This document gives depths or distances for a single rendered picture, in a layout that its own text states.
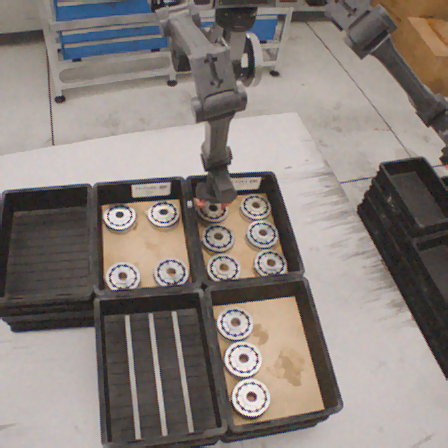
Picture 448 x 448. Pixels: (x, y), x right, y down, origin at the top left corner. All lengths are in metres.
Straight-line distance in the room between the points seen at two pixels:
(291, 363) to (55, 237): 0.82
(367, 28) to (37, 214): 1.14
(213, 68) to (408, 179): 1.68
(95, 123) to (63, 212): 1.61
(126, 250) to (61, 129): 1.78
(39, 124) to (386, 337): 2.50
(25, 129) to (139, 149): 1.42
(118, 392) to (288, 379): 0.46
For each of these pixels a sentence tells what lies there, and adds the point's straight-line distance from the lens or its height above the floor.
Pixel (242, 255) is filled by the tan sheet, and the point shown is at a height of 0.83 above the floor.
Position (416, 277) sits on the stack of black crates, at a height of 0.38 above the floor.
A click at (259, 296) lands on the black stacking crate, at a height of 0.86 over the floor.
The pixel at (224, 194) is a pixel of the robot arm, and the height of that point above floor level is 1.06.
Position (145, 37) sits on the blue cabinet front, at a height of 0.43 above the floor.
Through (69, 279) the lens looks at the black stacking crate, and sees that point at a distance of 1.37.
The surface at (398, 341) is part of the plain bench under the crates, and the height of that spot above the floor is 0.70.
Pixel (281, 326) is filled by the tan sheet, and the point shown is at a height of 0.83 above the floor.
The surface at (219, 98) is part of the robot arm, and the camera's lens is 0.87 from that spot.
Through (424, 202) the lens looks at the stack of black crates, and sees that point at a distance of 2.33.
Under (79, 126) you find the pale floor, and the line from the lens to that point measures 3.06.
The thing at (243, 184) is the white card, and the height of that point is 0.89.
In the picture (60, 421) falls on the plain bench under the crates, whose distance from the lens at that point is 1.37.
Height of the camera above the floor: 2.01
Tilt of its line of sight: 53 degrees down
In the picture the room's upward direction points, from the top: 10 degrees clockwise
